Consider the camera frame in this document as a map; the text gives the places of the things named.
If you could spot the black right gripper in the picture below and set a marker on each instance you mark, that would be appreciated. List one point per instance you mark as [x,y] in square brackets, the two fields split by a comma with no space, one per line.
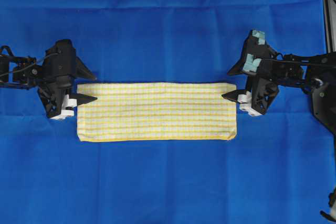
[255,62]

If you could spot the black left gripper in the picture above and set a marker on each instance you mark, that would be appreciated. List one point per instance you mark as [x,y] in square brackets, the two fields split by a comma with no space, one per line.
[55,88]

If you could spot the yellow checked towel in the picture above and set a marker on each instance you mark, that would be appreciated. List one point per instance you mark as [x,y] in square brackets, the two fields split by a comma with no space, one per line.
[156,111]

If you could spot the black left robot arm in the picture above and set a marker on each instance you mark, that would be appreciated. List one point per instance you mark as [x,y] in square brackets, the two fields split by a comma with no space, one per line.
[21,72]

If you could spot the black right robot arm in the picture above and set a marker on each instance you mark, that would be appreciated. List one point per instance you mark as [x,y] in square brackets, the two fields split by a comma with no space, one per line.
[315,76]

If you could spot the blue table cloth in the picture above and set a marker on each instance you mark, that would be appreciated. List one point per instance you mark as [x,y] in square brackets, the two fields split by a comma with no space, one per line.
[279,168]

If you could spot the aluminium frame rail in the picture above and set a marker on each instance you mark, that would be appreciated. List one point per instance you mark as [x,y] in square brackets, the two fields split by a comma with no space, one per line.
[329,24]

